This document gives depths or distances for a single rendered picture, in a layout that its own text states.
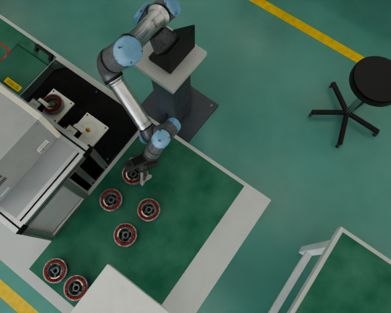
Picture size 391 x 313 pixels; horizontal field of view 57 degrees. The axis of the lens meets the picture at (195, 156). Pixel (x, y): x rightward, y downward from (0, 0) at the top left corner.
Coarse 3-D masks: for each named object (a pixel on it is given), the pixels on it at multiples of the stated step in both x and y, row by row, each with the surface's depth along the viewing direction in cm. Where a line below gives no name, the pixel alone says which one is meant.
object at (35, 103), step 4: (32, 100) 180; (36, 100) 180; (40, 100) 184; (32, 104) 179; (36, 104) 179; (40, 104) 179; (44, 104) 184; (48, 104) 184; (36, 108) 179; (40, 108) 180; (44, 108) 182
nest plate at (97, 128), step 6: (90, 114) 193; (84, 120) 192; (90, 120) 192; (96, 120) 192; (84, 126) 191; (90, 126) 191; (96, 126) 191; (102, 126) 191; (84, 132) 190; (90, 132) 190; (96, 132) 190; (102, 132) 190; (78, 138) 189; (84, 138) 189; (90, 138) 189; (96, 138) 189; (90, 144) 188
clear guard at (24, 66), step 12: (24, 48) 172; (12, 60) 170; (24, 60) 170; (36, 60) 170; (48, 60) 173; (0, 72) 168; (12, 72) 168; (24, 72) 168; (36, 72) 168; (48, 72) 168; (24, 84) 166; (36, 84) 166; (24, 96) 165
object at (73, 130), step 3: (69, 126) 176; (72, 126) 176; (75, 126) 180; (78, 126) 180; (66, 129) 175; (69, 129) 175; (72, 129) 175; (75, 129) 175; (78, 129) 180; (81, 129) 180; (72, 132) 175; (75, 132) 175; (78, 132) 176; (81, 132) 179; (75, 135) 175; (78, 135) 177
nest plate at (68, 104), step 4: (52, 92) 197; (56, 92) 197; (64, 96) 196; (64, 100) 195; (68, 100) 195; (68, 104) 195; (72, 104) 195; (52, 108) 194; (64, 108) 194; (68, 108) 194; (44, 112) 193; (60, 112) 193; (64, 112) 193; (48, 116) 192; (52, 116) 192; (56, 116) 192; (60, 116) 192; (56, 120) 192
